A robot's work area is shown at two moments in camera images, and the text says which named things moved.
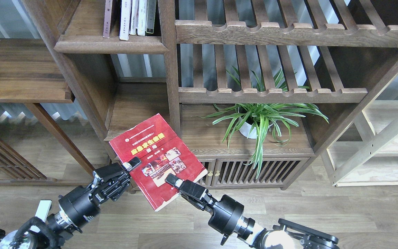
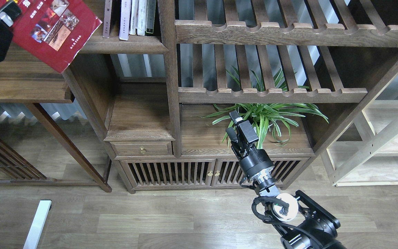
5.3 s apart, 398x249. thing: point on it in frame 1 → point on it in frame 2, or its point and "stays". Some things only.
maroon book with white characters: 107,20 stays
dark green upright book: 151,9 stays
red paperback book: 161,153 → 54,31
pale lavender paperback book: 125,19 stays
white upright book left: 134,16 stays
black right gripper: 227,212 → 257,166
